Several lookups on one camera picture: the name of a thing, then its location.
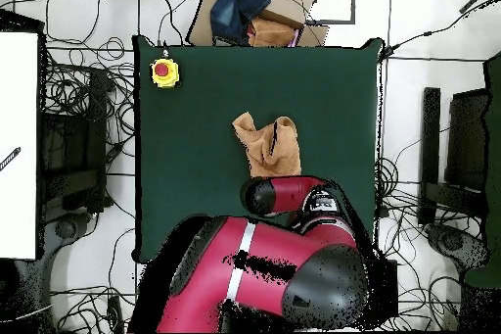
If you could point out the peach terry towel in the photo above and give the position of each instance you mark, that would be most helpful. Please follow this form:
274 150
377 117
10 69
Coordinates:
258 153

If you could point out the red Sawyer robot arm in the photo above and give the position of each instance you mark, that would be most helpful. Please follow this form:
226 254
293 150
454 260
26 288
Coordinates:
274 240

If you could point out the black flat panel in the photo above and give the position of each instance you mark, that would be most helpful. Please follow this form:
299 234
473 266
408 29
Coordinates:
465 146

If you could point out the dark green table cloth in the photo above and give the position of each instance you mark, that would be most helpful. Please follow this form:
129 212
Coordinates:
195 153

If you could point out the yellow emergency stop button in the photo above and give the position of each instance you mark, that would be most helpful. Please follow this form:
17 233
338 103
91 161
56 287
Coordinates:
164 72

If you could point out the crumpled orange cloth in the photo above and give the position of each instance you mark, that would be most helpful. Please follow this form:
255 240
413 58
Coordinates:
270 34

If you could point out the blue jeans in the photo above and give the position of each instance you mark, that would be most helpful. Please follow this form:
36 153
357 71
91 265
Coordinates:
235 9

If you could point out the brown cardboard box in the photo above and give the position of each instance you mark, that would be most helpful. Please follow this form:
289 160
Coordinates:
285 1

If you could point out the black upright bar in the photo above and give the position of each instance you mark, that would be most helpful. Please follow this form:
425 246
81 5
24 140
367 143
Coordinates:
429 134

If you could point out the white panel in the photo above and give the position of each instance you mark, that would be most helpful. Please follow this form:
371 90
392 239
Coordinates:
17 114

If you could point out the black striped bar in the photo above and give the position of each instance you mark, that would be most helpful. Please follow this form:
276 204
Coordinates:
11 155

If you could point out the green cloth sheet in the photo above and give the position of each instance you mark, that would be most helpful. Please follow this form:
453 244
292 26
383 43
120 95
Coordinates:
494 153

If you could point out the black pedestal leg with knob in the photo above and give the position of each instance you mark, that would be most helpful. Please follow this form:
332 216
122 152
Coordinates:
64 228
452 242

